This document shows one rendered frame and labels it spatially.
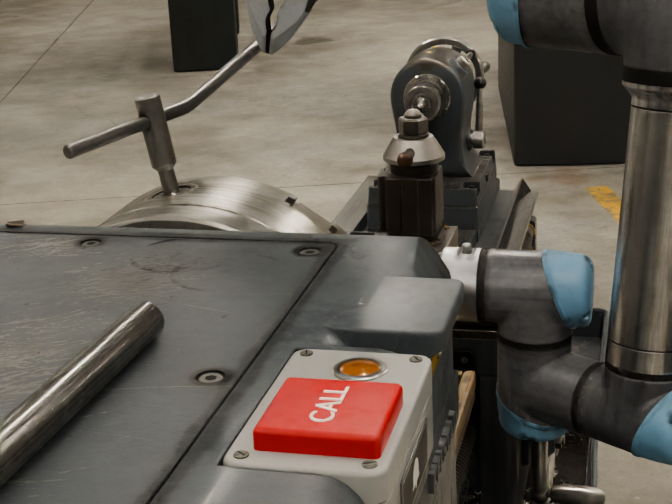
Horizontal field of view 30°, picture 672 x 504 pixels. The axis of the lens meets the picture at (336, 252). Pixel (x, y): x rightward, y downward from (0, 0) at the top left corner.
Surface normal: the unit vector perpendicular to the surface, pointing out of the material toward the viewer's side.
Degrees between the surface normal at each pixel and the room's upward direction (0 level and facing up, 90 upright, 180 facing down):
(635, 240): 83
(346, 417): 0
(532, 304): 90
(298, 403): 0
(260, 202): 20
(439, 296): 0
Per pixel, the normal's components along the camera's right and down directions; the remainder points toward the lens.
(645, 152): -0.68, 0.15
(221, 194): 0.06, -0.94
